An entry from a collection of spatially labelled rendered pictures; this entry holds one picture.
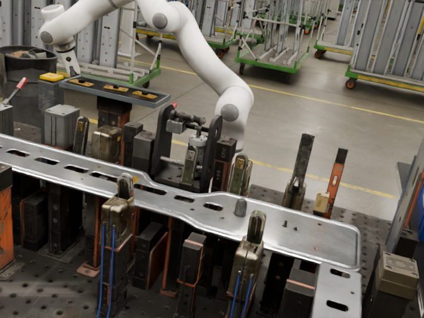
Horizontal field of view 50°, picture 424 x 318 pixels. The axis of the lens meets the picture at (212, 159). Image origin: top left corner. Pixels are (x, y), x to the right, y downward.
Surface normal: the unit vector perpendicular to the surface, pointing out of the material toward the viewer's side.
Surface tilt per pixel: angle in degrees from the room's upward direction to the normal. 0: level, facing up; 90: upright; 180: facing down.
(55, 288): 0
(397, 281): 89
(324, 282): 0
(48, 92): 90
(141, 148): 90
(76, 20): 80
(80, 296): 0
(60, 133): 90
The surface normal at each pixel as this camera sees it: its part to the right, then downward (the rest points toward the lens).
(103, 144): -0.29, 0.34
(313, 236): 0.14, -0.91
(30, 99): 0.42, 0.47
